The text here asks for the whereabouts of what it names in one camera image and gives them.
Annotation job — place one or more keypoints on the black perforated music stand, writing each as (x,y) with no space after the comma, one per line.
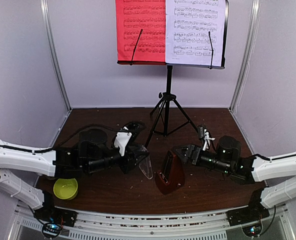
(162,108)

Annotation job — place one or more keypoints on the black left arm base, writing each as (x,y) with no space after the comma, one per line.
(62,217)

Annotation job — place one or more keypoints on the white sheet music page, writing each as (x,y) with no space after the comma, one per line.
(196,32)

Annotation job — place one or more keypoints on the left aluminium frame post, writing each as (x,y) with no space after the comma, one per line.
(54,58)

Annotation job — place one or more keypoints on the lime green bowl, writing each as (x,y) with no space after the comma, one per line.
(65,189)

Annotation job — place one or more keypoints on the aluminium frame post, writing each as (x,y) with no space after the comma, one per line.
(249,48)
(54,58)

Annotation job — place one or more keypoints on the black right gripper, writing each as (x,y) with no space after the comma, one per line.
(191,148)

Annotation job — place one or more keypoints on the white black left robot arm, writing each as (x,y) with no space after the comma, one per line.
(91,154)

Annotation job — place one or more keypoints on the red sheet music page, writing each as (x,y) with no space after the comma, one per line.
(140,27)

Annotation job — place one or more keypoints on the brown wooden metronome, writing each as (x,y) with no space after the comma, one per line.
(171,176)

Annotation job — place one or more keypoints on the aluminium front rail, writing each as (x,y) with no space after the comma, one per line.
(207,225)

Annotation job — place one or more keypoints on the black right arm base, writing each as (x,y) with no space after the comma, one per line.
(255,211)

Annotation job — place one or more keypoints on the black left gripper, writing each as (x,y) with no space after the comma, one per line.
(130,160)

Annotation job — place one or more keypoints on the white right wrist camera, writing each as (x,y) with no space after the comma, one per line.
(205,137)

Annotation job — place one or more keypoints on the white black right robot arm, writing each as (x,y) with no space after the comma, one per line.
(227,160)

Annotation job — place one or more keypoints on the right aluminium frame post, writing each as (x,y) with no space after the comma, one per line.
(249,48)

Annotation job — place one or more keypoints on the clear plastic metronome cover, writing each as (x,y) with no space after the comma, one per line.
(143,161)

